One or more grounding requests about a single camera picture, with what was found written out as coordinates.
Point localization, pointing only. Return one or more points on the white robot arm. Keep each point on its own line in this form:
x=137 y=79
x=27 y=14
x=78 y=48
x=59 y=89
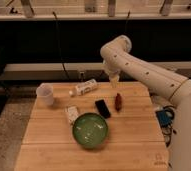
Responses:
x=167 y=84

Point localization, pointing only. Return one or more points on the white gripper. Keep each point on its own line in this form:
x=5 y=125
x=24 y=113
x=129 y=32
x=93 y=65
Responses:
x=114 y=79

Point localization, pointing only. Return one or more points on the blue device on floor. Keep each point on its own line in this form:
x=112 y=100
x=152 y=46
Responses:
x=165 y=117

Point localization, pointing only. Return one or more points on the black rectangular block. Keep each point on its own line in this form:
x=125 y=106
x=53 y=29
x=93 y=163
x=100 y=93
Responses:
x=102 y=108

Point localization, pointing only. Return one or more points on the white plastic bottle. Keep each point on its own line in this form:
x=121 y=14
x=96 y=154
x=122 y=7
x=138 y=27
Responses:
x=83 y=88

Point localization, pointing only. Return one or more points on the translucent plastic cup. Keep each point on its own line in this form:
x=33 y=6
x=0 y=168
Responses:
x=45 y=93

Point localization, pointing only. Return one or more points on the green ceramic bowl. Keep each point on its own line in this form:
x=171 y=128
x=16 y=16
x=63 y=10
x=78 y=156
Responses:
x=90 y=130

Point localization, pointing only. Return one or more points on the small white box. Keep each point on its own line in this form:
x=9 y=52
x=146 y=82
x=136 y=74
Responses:
x=72 y=114

